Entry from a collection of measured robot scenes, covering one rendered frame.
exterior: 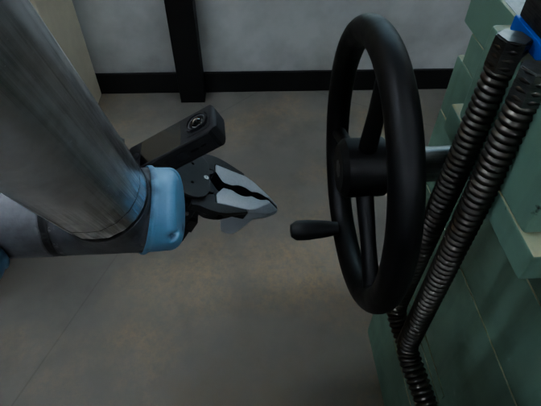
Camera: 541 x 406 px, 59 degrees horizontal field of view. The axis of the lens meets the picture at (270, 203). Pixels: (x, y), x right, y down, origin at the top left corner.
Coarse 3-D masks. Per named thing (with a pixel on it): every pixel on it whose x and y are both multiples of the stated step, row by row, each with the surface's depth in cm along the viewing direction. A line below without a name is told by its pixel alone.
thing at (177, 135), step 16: (208, 112) 50; (176, 128) 51; (192, 128) 49; (208, 128) 48; (224, 128) 50; (144, 144) 52; (160, 144) 51; (176, 144) 49; (192, 144) 49; (208, 144) 49; (144, 160) 50; (160, 160) 50; (176, 160) 50; (192, 160) 50
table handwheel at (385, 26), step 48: (384, 48) 36; (336, 96) 56; (384, 96) 35; (336, 144) 59; (384, 144) 46; (336, 192) 60; (384, 192) 47; (336, 240) 58; (384, 240) 37; (384, 288) 39
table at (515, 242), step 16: (480, 0) 57; (496, 0) 54; (512, 0) 53; (480, 16) 57; (496, 16) 54; (512, 16) 51; (480, 32) 58; (448, 112) 46; (448, 128) 46; (496, 208) 38; (496, 224) 38; (512, 224) 36; (512, 240) 36; (528, 240) 34; (512, 256) 36; (528, 256) 34; (528, 272) 35
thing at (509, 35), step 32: (512, 32) 34; (512, 64) 34; (480, 96) 36; (512, 96) 32; (480, 128) 38; (512, 128) 33; (448, 160) 42; (480, 160) 36; (448, 192) 43; (480, 192) 37; (480, 224) 40; (448, 256) 43; (416, 320) 49; (416, 352) 54; (416, 384) 53
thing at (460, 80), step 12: (456, 60) 64; (456, 72) 64; (468, 72) 61; (456, 84) 65; (468, 84) 61; (444, 96) 69; (456, 96) 65; (444, 108) 69; (540, 288) 48; (540, 300) 48
